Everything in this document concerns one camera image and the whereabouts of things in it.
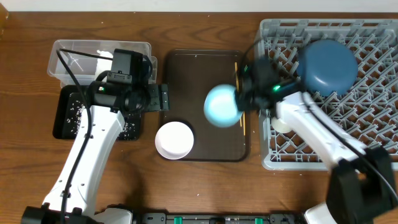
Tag pale green cup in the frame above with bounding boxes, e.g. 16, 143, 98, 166
271, 118, 292, 134

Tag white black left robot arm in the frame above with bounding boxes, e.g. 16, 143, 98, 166
21, 81, 170, 223

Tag pink white bowl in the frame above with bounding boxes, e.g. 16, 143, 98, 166
155, 121, 194, 160

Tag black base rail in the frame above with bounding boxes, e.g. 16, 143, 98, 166
132, 213, 307, 224

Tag dark blue plate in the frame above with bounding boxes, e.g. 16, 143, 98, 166
297, 39, 358, 97

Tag white napkin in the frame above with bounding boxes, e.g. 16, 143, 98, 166
95, 50, 113, 77

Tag grey dishwasher rack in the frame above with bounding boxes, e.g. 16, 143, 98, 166
254, 19, 397, 159

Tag dark brown serving tray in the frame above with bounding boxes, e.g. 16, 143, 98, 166
160, 49, 250, 162

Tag clear plastic bin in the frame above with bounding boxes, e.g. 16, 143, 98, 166
47, 40, 157, 87

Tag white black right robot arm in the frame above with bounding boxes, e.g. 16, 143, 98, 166
236, 78, 397, 223

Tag light blue bowl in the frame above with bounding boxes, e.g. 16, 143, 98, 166
203, 84, 243, 128

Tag black plastic tray bin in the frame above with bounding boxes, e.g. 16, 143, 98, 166
52, 85, 141, 141

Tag rice leftovers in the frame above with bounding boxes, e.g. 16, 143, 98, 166
58, 100, 141, 141

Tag wooden chopstick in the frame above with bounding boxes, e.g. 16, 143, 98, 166
234, 62, 243, 127
241, 111, 246, 136

